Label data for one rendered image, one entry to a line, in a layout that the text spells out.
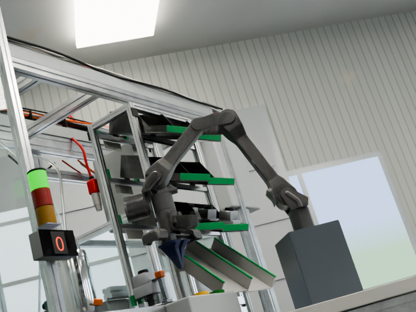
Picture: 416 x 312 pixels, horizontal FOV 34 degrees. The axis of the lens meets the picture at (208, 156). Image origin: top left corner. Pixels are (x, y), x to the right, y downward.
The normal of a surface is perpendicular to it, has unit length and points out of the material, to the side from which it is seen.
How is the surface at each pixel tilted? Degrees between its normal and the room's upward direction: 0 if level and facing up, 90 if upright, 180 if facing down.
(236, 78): 90
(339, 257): 90
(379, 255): 90
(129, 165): 90
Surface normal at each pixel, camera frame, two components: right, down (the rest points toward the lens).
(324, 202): 0.16, -0.36
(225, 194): -0.55, -0.11
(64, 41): 0.28, 0.91
